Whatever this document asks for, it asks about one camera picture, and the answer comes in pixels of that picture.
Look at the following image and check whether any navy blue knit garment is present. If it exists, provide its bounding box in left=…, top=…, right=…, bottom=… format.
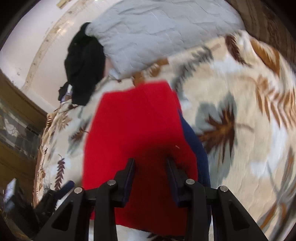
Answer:
left=176, top=108, right=212, bottom=241

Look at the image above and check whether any red knit sweater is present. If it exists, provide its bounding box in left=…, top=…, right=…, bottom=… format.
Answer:
left=82, top=81, right=198, bottom=236

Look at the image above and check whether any black clothing pile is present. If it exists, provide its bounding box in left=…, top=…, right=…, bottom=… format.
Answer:
left=58, top=23, right=106, bottom=106

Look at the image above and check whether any black box on floor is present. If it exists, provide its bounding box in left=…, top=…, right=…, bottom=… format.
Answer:
left=2, top=178, right=76, bottom=239

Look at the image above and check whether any brown wooden glass cabinet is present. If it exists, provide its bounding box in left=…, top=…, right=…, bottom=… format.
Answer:
left=1, top=72, right=46, bottom=195

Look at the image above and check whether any leaf pattern fleece blanket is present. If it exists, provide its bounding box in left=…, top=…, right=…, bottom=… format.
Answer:
left=33, top=31, right=295, bottom=240

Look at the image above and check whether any striped floral bed sheet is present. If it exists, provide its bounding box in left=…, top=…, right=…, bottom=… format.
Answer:
left=226, top=0, right=296, bottom=65

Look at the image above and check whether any grey quilted pillow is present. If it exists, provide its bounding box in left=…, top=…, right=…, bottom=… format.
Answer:
left=85, top=1, right=245, bottom=80

